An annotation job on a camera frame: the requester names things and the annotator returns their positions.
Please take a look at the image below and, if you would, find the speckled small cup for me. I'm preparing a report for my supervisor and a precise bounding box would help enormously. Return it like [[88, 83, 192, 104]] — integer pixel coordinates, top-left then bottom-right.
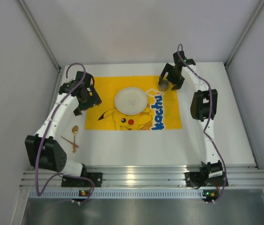
[[158, 79, 169, 91]]

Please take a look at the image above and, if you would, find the gold spoon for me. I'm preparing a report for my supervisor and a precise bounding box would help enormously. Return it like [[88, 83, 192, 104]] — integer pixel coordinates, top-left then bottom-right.
[[72, 125, 79, 153]]

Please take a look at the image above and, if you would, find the gold fork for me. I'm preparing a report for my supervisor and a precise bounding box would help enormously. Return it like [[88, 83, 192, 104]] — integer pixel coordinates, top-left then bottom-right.
[[61, 137, 79, 148]]

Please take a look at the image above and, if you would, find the yellow Pikachu placemat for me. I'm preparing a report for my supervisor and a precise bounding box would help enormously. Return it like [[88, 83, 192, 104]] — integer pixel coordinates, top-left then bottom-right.
[[84, 75, 182, 131]]

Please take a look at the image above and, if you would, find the white ceramic plate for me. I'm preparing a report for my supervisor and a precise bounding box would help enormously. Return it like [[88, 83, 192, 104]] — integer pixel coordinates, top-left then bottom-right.
[[114, 87, 148, 115]]

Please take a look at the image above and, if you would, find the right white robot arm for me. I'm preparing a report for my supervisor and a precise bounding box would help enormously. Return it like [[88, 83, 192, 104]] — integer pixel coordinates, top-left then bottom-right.
[[158, 50, 224, 184]]

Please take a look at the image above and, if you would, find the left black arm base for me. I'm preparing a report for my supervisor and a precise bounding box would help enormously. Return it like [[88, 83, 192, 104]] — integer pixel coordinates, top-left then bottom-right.
[[61, 172, 103, 188]]

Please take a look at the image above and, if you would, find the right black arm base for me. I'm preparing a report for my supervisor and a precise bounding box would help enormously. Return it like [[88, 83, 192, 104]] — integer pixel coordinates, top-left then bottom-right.
[[184, 172, 228, 189]]

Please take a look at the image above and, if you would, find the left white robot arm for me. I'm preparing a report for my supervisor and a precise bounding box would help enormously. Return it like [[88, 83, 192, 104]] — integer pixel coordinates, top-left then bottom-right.
[[25, 71, 102, 177]]

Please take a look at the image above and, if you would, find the perforated cable tray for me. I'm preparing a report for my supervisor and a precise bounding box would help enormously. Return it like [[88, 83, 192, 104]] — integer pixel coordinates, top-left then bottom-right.
[[29, 189, 219, 199]]

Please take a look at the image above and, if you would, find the aluminium mounting rail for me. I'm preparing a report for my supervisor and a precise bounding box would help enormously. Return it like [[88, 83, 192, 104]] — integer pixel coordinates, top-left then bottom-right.
[[19, 165, 264, 188]]

